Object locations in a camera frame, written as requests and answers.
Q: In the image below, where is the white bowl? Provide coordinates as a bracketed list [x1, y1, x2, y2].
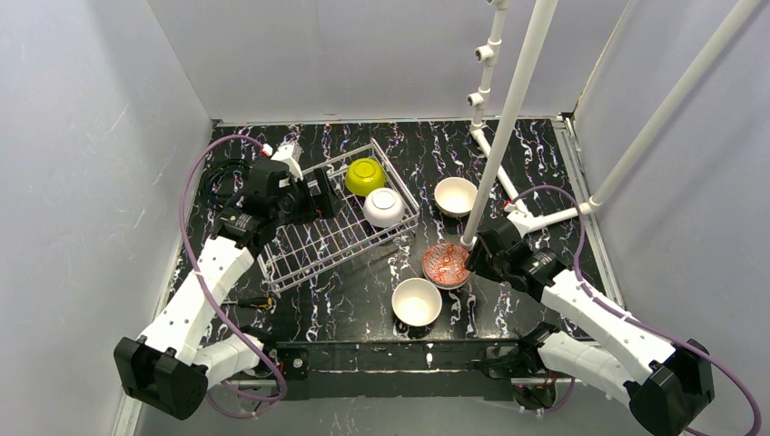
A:
[363, 187, 405, 228]

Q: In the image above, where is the cream bowl at front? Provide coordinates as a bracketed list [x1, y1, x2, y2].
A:
[391, 278, 442, 327]

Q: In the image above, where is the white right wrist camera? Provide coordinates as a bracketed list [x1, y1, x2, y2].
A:
[504, 203, 547, 237]

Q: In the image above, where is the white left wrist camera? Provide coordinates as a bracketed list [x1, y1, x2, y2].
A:
[261, 142, 303, 180]

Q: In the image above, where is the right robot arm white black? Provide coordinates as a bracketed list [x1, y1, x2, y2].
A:
[466, 218, 715, 435]

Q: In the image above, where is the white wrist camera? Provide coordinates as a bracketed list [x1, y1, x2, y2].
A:
[504, 203, 547, 237]
[261, 142, 303, 180]

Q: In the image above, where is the cream bowl at back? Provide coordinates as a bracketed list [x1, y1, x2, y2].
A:
[434, 177, 478, 218]

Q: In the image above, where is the white wire dish rack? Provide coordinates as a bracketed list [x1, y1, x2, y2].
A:
[256, 139, 419, 293]

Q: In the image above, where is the yellow-green bowl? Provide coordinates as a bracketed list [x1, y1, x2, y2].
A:
[344, 158, 387, 197]

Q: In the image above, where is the white PVC pipe frame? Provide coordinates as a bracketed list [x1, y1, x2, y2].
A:
[459, 0, 762, 253]

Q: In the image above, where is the red patterned bowl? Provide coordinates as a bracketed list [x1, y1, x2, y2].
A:
[422, 243, 470, 291]

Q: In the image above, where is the cream bowl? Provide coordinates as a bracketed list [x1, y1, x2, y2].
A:
[434, 177, 478, 218]
[391, 278, 442, 327]

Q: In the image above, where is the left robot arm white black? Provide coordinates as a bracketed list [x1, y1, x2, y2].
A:
[114, 159, 340, 420]

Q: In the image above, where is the coiled black cable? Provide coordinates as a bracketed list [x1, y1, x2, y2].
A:
[199, 158, 256, 212]

